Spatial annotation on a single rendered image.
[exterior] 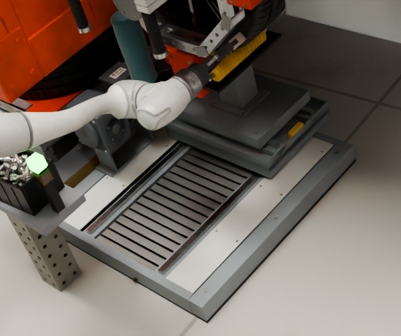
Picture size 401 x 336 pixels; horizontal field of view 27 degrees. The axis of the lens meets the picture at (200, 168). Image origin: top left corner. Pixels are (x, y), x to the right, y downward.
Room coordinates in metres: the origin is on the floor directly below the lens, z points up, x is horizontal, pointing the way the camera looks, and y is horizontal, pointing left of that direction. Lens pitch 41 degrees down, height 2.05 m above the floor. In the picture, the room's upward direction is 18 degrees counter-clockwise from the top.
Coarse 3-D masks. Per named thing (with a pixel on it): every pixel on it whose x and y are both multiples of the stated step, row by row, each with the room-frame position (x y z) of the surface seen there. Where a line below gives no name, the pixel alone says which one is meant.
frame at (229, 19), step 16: (224, 0) 2.10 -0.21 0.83; (160, 16) 2.44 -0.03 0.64; (224, 16) 2.11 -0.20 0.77; (240, 16) 2.12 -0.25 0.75; (176, 32) 2.37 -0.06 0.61; (192, 32) 2.32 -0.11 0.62; (224, 32) 2.12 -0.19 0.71; (176, 48) 2.32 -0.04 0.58; (192, 48) 2.26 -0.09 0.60; (208, 48) 2.20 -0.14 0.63
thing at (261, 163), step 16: (304, 112) 2.31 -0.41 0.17; (320, 112) 2.31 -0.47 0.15; (176, 128) 2.47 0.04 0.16; (192, 128) 2.45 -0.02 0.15; (288, 128) 2.28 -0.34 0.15; (304, 128) 2.25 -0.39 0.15; (192, 144) 2.41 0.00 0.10; (208, 144) 2.34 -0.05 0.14; (224, 144) 2.31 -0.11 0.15; (240, 144) 2.28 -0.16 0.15; (272, 144) 2.19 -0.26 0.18; (288, 144) 2.19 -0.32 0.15; (240, 160) 2.22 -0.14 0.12; (256, 160) 2.16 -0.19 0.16; (272, 160) 2.14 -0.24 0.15; (272, 176) 2.13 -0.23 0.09
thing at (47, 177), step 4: (44, 172) 1.87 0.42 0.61; (48, 172) 1.87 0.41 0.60; (36, 176) 1.87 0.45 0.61; (40, 176) 1.86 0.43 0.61; (44, 176) 1.86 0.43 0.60; (48, 176) 1.87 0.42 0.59; (52, 176) 1.88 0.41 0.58; (36, 180) 1.88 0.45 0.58; (40, 180) 1.86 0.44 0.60; (44, 180) 1.86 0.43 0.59; (48, 180) 1.87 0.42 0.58; (40, 184) 1.87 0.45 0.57; (44, 184) 1.86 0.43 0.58
